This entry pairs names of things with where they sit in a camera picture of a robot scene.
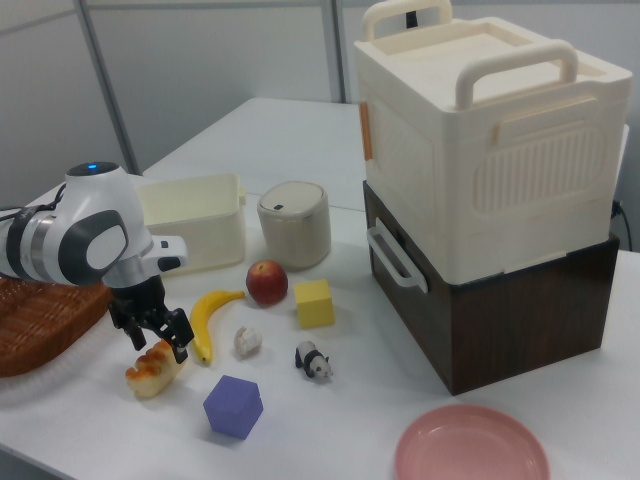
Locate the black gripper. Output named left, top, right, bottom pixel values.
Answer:
left=106, top=272, right=195, bottom=364

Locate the bread with orange topping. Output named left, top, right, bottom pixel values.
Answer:
left=124, top=340, right=187, bottom=400

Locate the brown wicker basket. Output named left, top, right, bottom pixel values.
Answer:
left=0, top=276, right=114, bottom=379

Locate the yellow banana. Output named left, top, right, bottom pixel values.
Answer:
left=189, top=289, right=247, bottom=365

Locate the white garlic bulb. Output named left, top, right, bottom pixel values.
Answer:
left=233, top=326, right=265, bottom=360

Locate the purple cube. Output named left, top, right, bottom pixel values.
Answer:
left=202, top=374, right=265, bottom=441

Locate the red apple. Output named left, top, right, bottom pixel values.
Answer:
left=245, top=259, right=290, bottom=307

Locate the cream plastic tub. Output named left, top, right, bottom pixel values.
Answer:
left=133, top=173, right=248, bottom=278

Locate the panda toy figure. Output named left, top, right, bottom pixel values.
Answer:
left=293, top=340, right=335, bottom=384

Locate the yellow cube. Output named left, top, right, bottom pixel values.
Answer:
left=293, top=278, right=335, bottom=330

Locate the small cream trash can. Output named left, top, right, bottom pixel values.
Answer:
left=256, top=180, right=332, bottom=272

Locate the pink plate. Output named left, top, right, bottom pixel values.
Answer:
left=393, top=404, right=551, bottom=480

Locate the dark wooden drawer box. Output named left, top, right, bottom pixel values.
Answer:
left=362, top=180, right=621, bottom=397

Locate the slanted grey partition post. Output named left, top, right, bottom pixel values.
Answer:
left=78, top=0, right=140, bottom=175

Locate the white drawer handle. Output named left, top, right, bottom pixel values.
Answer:
left=366, top=219, right=431, bottom=294

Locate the upright grey partition post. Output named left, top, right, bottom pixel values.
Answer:
left=328, top=0, right=348, bottom=105

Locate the cream storage box with handles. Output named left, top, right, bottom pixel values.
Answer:
left=353, top=0, right=632, bottom=294

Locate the black cable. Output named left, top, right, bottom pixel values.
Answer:
left=610, top=198, right=633, bottom=252

